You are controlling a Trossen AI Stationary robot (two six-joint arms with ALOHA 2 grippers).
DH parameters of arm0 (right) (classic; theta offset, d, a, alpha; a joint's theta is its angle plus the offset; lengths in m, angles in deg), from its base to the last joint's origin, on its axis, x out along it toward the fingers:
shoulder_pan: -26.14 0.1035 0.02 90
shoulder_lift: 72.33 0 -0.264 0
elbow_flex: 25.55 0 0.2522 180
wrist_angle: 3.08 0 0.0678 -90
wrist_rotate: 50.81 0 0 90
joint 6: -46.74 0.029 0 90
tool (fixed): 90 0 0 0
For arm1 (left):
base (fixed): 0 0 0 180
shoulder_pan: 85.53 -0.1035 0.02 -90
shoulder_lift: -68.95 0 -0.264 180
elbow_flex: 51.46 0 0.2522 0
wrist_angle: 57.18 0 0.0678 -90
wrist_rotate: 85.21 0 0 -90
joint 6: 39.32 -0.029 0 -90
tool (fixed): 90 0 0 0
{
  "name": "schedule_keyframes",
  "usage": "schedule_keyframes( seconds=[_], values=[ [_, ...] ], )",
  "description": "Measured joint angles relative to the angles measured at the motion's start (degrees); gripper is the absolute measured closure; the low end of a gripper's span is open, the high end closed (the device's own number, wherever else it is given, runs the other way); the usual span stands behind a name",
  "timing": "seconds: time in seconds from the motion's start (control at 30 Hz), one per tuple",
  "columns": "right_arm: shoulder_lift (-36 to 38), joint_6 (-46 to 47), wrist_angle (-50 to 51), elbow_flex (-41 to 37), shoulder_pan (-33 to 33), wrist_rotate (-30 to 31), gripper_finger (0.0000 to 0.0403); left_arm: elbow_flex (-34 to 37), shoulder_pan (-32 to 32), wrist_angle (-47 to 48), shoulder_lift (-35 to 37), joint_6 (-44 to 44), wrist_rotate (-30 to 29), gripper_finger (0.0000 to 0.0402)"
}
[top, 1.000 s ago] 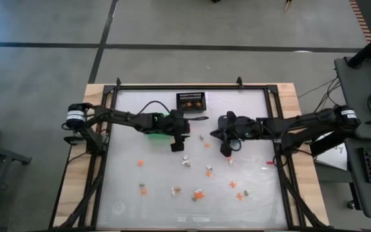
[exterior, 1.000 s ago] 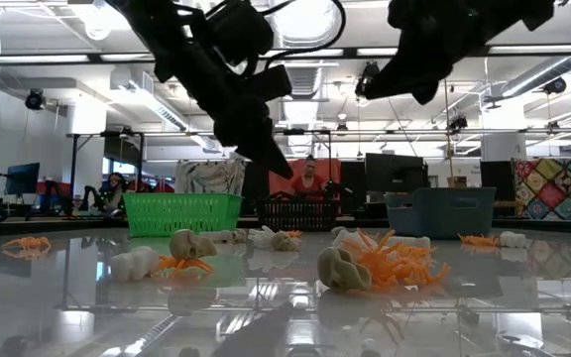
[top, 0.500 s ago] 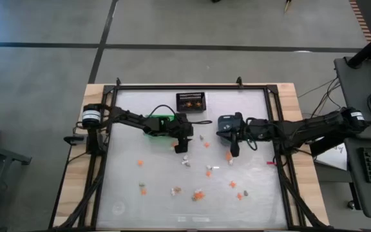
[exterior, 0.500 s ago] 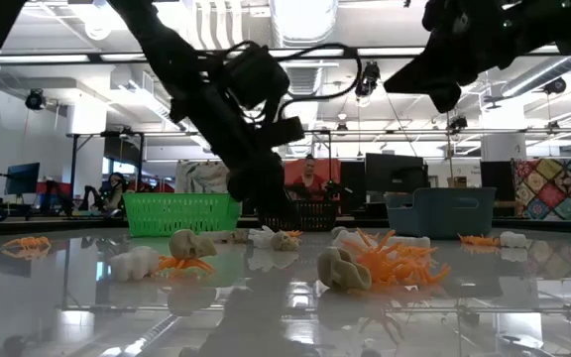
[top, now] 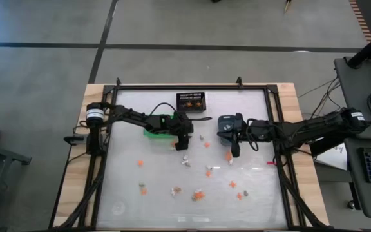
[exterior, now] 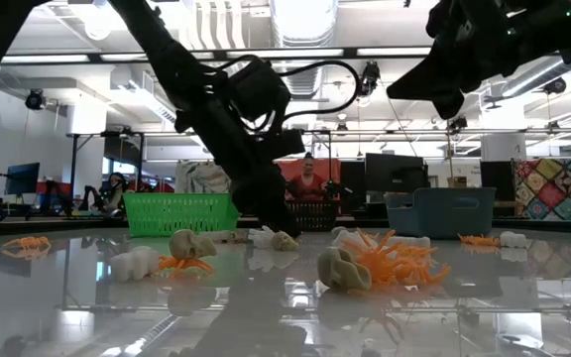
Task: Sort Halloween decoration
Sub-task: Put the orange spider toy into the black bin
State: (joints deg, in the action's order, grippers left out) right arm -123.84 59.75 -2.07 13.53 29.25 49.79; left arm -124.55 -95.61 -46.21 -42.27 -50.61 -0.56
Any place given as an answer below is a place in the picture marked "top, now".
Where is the white paper sheet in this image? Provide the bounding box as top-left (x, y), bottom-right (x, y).
top-left (316, 143), bottom-right (348, 171)

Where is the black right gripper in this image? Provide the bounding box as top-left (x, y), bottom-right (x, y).
top-left (231, 111), bottom-right (272, 159)

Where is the teal plastic bin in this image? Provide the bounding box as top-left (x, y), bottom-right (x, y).
top-left (216, 114), bottom-right (245, 146)

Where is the black plastic basket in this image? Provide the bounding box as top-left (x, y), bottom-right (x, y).
top-left (175, 92), bottom-right (207, 113)

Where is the black right camera cable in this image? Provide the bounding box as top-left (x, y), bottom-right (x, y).
top-left (245, 117), bottom-right (262, 152)

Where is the black monitor pole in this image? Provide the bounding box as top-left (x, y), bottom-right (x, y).
top-left (346, 24), bottom-right (371, 69)

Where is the grey desk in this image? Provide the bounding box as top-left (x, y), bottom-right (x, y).
top-left (333, 56), bottom-right (371, 220)

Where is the green plastic basket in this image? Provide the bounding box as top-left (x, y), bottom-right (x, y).
top-left (142, 111), bottom-right (178, 140)

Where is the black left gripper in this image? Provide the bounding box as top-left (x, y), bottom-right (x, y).
top-left (170, 111), bottom-right (195, 152)

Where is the black control box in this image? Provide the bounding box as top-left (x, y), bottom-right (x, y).
top-left (309, 137), bottom-right (338, 157)

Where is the black floor cable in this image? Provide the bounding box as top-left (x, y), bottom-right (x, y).
top-left (297, 77), bottom-right (343, 120)

